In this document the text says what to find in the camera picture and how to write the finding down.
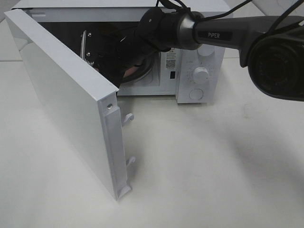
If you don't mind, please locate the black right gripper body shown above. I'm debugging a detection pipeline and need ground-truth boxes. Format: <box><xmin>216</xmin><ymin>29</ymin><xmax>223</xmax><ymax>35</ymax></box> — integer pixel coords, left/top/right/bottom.
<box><xmin>84</xmin><ymin>23</ymin><xmax>152</xmax><ymax>86</ymax></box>

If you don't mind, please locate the white microwave door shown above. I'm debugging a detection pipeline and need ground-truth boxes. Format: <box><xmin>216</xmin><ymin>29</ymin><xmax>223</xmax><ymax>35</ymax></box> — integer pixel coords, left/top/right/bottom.
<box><xmin>5</xmin><ymin>9</ymin><xmax>131</xmax><ymax>199</ymax></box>

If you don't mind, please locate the white timer knob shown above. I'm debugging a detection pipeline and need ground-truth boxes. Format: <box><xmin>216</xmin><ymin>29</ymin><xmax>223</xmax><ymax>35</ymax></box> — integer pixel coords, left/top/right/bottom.
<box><xmin>192</xmin><ymin>67</ymin><xmax>209</xmax><ymax>85</ymax></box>

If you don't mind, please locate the pink round plate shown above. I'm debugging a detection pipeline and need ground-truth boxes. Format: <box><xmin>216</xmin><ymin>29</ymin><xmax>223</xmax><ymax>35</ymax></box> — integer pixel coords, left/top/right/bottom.
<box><xmin>124</xmin><ymin>66</ymin><xmax>139</xmax><ymax>77</ymax></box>

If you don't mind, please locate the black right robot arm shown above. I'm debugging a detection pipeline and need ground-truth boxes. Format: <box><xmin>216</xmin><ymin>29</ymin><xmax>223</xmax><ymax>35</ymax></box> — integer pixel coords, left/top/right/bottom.
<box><xmin>84</xmin><ymin>7</ymin><xmax>304</xmax><ymax>101</ymax></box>

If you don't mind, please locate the white microwave oven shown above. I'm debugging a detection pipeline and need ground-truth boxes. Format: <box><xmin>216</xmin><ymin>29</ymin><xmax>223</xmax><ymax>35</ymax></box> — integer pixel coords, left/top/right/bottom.
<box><xmin>5</xmin><ymin>0</ymin><xmax>225</xmax><ymax>104</ymax></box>

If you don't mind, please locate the white upper power knob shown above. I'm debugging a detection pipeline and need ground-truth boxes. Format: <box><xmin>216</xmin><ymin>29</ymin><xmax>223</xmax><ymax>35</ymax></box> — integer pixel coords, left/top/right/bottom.
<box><xmin>197</xmin><ymin>45</ymin><xmax>215</xmax><ymax>57</ymax></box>

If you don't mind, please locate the round white door button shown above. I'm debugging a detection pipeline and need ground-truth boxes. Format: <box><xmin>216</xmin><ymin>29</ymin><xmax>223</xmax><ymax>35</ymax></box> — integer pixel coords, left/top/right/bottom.
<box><xmin>189</xmin><ymin>89</ymin><xmax>204</xmax><ymax>101</ymax></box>

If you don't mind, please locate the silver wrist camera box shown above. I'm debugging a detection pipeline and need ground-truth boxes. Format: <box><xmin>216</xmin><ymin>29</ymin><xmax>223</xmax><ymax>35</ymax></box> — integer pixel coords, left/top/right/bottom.
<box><xmin>80</xmin><ymin>30</ymin><xmax>95</xmax><ymax>66</ymax></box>

